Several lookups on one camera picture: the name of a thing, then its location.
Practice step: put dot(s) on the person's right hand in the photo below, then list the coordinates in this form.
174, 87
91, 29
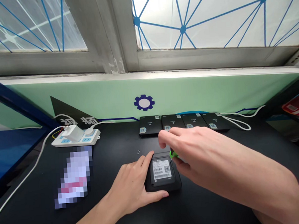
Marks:
203, 156

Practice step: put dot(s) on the person's left hand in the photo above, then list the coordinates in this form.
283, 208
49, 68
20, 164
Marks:
130, 185

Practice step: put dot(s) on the green screwdriver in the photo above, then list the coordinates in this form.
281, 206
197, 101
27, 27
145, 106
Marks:
173, 154

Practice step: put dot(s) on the black device with white label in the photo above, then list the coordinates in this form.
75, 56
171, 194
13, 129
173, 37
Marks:
162, 172

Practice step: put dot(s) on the black box with blue icon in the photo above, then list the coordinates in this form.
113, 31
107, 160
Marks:
172, 121
150, 126
215, 122
194, 120

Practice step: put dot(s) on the white power strip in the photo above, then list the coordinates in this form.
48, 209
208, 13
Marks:
90, 139

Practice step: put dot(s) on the white round plug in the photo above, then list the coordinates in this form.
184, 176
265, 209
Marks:
90, 131

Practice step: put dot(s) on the white charger adapter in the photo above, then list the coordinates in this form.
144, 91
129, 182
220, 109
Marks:
73, 134

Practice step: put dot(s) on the red packet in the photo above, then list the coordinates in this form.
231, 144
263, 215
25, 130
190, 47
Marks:
298, 104

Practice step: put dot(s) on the window with blue line pattern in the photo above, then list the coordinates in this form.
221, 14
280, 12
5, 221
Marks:
143, 30

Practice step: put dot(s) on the blue partition frame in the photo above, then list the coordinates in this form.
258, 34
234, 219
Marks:
14, 126

